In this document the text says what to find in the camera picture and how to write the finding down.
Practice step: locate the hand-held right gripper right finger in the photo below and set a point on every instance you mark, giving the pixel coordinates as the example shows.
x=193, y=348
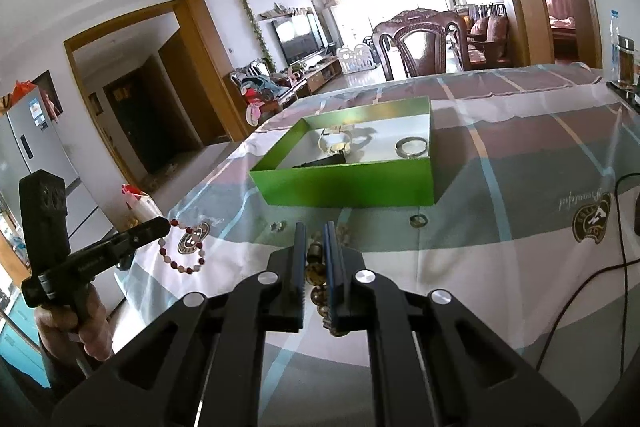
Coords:
x=331, y=267

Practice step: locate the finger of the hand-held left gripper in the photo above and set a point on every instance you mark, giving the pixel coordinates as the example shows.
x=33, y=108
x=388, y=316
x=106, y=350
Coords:
x=135, y=239

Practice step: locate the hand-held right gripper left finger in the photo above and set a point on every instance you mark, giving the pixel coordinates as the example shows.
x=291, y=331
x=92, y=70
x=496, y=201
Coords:
x=299, y=267

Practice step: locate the green cardboard box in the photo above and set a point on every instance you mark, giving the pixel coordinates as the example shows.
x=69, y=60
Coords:
x=350, y=184

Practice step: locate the silver bangle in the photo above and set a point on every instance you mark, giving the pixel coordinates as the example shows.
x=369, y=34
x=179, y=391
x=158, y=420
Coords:
x=400, y=152

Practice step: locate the person's left hand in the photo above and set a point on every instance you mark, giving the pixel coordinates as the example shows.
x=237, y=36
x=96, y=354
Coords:
x=92, y=327

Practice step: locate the white paper bag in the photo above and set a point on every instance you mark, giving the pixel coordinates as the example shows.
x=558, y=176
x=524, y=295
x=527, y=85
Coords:
x=142, y=207

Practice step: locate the double door refrigerator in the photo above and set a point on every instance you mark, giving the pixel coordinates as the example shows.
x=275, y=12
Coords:
x=30, y=142

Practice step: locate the dark wooden door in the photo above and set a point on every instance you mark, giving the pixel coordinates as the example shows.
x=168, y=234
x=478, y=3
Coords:
x=132, y=122

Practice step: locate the red bag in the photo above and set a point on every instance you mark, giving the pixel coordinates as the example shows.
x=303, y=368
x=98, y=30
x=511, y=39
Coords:
x=22, y=93

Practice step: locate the striped tablecloth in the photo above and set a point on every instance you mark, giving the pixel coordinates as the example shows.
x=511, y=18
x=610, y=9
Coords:
x=475, y=257

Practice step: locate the pink plush toy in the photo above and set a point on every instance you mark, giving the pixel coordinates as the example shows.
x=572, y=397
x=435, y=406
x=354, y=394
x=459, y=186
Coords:
x=253, y=113

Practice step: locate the carved wooden armchair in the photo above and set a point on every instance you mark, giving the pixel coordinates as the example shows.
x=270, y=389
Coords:
x=287, y=94

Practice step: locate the pile of clothes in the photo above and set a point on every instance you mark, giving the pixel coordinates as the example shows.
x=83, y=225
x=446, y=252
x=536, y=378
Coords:
x=257, y=88

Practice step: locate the wooden television cabinet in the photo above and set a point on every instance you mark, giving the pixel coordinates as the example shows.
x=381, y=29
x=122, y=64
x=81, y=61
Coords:
x=322, y=77

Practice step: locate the white baby playpen fence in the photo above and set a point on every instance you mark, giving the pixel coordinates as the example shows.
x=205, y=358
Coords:
x=356, y=57

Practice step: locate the flat screen television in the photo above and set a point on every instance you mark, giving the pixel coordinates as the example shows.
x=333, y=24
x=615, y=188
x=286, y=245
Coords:
x=295, y=38

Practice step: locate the carved wooden dining chair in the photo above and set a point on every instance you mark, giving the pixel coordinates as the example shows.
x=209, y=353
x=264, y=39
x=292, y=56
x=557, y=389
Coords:
x=420, y=47

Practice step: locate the green ivy garland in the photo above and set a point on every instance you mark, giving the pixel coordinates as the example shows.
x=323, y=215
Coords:
x=255, y=27

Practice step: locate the wooden sofa with cushions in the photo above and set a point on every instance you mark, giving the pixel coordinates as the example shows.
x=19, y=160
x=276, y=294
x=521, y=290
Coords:
x=490, y=37

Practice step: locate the clear plastic water bottle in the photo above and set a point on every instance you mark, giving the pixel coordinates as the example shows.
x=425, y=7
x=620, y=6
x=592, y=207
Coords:
x=614, y=47

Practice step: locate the glass tea bottle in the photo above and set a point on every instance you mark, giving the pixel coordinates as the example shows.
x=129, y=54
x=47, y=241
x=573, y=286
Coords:
x=627, y=62

